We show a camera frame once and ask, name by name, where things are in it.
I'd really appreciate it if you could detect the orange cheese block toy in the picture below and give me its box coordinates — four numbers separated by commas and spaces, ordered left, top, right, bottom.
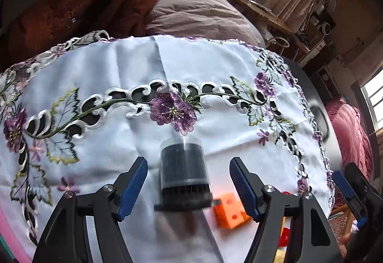
214, 192, 252, 230

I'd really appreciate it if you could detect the black cylinder clear cap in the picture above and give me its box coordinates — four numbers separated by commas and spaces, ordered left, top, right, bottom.
154, 137, 213, 212

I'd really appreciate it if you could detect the yellow egg-shaped toy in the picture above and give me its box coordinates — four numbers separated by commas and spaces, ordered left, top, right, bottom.
273, 249, 286, 263

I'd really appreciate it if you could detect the red puzzle piece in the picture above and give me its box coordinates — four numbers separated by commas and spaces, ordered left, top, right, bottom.
278, 190, 295, 248

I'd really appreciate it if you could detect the pink bedding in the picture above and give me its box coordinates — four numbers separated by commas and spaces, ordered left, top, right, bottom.
325, 96, 373, 180

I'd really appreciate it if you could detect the white floral embroidered tablecloth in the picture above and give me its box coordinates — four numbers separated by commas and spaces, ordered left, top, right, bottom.
1, 31, 334, 262

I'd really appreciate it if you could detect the wooden cabinet with appliances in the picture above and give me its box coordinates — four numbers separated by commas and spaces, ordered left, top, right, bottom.
295, 0, 338, 67

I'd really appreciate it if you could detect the wooden side desk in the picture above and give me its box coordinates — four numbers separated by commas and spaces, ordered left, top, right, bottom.
229, 0, 310, 54

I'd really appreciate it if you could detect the mauve pillow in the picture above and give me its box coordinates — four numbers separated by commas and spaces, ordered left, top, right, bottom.
146, 0, 265, 47

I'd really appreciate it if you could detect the rust orange quilted jacket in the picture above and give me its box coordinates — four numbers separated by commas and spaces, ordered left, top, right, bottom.
1, 0, 158, 71

